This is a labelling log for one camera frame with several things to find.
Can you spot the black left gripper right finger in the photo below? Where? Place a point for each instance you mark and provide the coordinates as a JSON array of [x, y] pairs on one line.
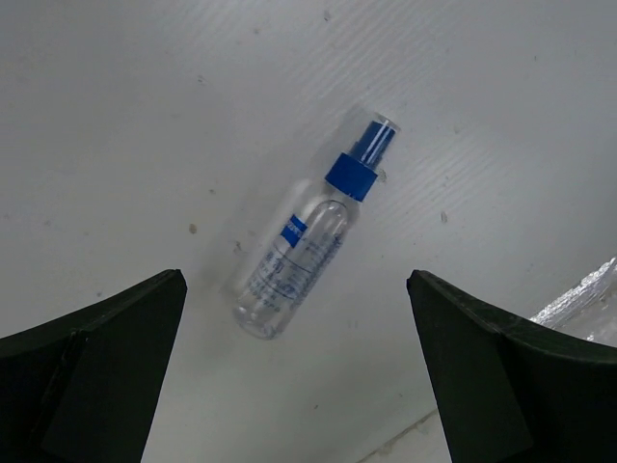
[[508, 389]]

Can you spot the clear blue-tipped pen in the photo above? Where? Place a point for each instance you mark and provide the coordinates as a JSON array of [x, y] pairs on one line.
[[308, 224]]

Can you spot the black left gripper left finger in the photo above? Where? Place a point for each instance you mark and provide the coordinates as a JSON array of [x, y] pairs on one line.
[[84, 387]]

